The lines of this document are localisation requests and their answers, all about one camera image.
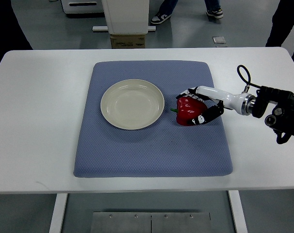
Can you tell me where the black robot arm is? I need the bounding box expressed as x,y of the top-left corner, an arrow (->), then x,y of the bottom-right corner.
237,65 -> 294,144

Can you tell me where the white machine column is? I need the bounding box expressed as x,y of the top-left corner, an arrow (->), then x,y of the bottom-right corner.
102,0 -> 149,35

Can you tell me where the cream round plate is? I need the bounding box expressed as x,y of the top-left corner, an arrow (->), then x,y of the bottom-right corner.
100,79 -> 165,130

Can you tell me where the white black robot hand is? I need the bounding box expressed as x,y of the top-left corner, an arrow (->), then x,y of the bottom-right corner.
176,86 -> 254,126

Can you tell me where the black white sneaker left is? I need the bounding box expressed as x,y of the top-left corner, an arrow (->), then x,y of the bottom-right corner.
150,13 -> 171,25

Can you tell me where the black white sneaker right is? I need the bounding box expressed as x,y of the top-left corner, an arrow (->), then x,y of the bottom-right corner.
206,8 -> 223,19

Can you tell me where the person in black left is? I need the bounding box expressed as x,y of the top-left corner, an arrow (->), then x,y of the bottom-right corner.
0,0 -> 32,62

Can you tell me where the white table leg right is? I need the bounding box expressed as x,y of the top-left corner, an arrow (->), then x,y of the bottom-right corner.
228,190 -> 248,233

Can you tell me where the blue quilted mat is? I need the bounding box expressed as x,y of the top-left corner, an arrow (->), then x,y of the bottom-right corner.
74,61 -> 233,178

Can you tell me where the person in black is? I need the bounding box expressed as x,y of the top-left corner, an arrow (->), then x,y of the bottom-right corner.
0,0 -> 32,62
265,0 -> 294,62

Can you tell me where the white table leg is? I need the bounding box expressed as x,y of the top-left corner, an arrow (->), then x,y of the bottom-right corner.
49,193 -> 68,233
228,190 -> 248,233

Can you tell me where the person in black right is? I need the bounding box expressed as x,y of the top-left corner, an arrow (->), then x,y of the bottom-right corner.
265,0 -> 294,62

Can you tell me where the white appliance with handle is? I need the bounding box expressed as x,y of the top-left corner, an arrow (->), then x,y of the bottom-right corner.
61,0 -> 104,14

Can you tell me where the red bell pepper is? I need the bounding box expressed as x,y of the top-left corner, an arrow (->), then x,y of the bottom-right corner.
170,97 -> 208,126

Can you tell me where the small grey floor plate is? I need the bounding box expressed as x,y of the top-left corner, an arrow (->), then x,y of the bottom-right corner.
212,36 -> 226,44

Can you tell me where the cardboard box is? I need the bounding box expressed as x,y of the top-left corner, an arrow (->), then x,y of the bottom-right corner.
110,34 -> 146,49

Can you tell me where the white table leg left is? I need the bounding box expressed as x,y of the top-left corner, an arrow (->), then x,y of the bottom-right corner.
49,193 -> 68,233

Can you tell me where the black white sneaker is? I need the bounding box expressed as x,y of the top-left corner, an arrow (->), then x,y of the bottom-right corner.
206,8 -> 223,19
150,13 -> 171,25

